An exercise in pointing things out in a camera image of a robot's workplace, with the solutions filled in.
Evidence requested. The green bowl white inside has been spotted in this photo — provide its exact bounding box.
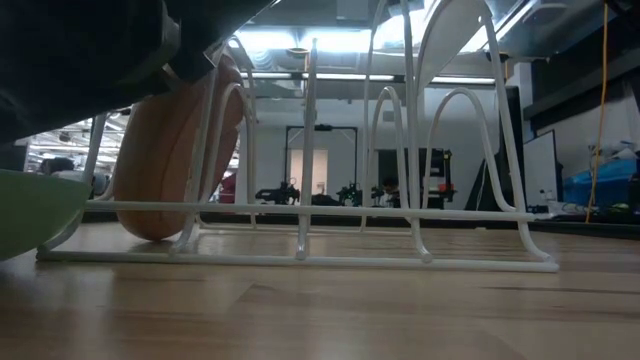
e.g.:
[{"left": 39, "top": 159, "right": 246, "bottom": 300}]
[{"left": 0, "top": 168, "right": 94, "bottom": 262}]

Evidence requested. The black equipment cabinet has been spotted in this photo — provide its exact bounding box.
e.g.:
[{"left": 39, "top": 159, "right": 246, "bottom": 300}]
[{"left": 377, "top": 147, "right": 456, "bottom": 209}]

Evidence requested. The black door frame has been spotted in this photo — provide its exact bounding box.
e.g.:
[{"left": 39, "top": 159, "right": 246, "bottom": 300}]
[{"left": 284, "top": 124, "right": 359, "bottom": 199}]

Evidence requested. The brown wooden plate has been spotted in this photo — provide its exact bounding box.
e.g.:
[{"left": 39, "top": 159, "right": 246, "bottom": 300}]
[{"left": 112, "top": 53, "right": 246, "bottom": 242}]

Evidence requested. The blue tarp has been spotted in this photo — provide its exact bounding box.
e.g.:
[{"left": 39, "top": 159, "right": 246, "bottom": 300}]
[{"left": 563, "top": 157, "right": 640, "bottom": 207}]

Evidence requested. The person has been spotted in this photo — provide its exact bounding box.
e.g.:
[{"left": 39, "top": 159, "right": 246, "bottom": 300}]
[{"left": 39, "top": 157, "right": 76, "bottom": 176}]

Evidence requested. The dark shelf unit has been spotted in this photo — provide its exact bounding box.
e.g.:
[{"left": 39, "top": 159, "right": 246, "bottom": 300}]
[{"left": 522, "top": 0, "right": 640, "bottom": 121}]

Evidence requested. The white board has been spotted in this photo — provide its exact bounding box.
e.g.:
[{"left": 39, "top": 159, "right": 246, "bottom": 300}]
[{"left": 522, "top": 129, "right": 560, "bottom": 206}]

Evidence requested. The white wire dish rack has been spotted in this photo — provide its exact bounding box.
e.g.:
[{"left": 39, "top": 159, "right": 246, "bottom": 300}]
[{"left": 35, "top": 0, "right": 560, "bottom": 274}]

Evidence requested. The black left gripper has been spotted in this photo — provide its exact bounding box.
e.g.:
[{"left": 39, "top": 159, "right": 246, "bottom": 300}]
[{"left": 0, "top": 0, "right": 274, "bottom": 144}]

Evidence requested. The black table frame rail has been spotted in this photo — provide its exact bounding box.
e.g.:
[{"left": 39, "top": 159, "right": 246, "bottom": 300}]
[{"left": 82, "top": 212, "right": 640, "bottom": 240}]

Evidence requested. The yellow hanging cable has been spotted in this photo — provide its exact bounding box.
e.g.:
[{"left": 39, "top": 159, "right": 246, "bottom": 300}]
[{"left": 584, "top": 0, "right": 610, "bottom": 224}]

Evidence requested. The black display stand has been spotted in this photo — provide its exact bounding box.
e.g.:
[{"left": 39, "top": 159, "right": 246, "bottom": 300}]
[{"left": 464, "top": 84, "right": 526, "bottom": 211}]

